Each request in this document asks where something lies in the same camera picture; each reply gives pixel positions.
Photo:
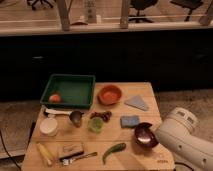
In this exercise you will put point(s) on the dark brown bowl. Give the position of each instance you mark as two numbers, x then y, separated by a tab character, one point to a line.
144	136

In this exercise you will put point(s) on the silver fork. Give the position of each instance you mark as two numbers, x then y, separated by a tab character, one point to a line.
66	162

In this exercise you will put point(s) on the white round container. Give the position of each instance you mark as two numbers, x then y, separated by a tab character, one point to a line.
49	127

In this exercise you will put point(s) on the office chair left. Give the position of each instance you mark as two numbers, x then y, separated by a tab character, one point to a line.
32	3

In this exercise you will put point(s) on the yellow corn cob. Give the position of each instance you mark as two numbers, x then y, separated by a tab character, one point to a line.
46	154

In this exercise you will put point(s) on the red tomato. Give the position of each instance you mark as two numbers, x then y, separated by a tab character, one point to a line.
55	98

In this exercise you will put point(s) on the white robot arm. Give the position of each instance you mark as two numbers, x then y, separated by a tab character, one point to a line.
175	133

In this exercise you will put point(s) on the orange bowl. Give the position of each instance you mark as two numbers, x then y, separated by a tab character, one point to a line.
109	95

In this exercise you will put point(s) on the office chair center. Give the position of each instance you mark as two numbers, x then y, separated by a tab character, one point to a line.
141	5

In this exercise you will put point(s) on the white handled scoop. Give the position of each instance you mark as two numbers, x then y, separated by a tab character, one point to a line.
51	111

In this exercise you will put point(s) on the blue sponge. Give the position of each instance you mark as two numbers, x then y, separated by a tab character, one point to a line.
129	121

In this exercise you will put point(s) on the office chair right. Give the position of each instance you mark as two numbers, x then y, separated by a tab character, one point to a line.
191	5

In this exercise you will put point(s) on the office chair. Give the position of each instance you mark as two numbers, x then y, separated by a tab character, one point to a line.
191	5
32	3
141	5

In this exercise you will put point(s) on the green plastic tray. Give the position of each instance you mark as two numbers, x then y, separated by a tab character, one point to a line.
76	91

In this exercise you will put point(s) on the green chili pepper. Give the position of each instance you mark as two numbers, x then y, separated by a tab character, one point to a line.
115	148

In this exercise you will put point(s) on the grey triangular cloth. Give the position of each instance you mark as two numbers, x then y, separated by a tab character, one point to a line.
137	102

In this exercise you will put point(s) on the small green cup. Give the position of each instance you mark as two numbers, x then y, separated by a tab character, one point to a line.
95	124

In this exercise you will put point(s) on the scrub brush block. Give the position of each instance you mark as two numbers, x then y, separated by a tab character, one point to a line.
70	150

